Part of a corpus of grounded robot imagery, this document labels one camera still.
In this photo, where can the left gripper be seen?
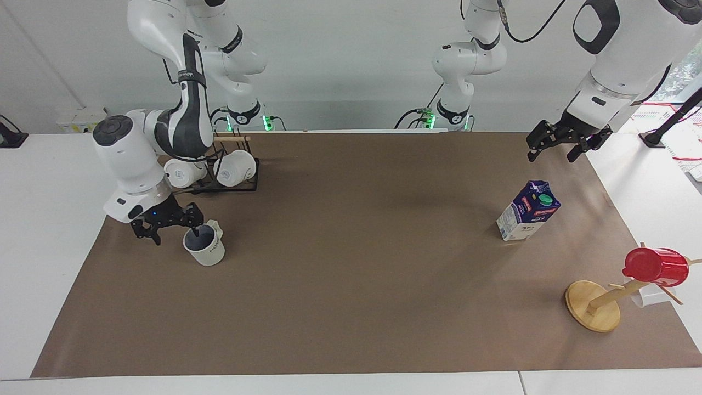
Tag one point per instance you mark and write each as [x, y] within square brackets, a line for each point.
[577, 127]

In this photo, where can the black stand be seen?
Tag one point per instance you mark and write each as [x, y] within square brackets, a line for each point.
[11, 137]
[672, 120]

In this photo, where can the blue and white milk carton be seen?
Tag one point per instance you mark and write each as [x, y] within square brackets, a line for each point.
[524, 216]

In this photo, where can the red cup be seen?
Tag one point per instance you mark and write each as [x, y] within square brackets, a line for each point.
[655, 267]

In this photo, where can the wooden mug tree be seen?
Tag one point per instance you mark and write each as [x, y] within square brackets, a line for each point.
[592, 307]

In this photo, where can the white mug with dark inside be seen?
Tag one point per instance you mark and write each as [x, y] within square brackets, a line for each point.
[208, 252]

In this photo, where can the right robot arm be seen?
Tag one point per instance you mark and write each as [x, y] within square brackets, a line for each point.
[186, 118]

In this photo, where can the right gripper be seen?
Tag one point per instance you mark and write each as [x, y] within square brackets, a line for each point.
[160, 213]

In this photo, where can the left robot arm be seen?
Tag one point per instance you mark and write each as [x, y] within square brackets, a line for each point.
[625, 60]

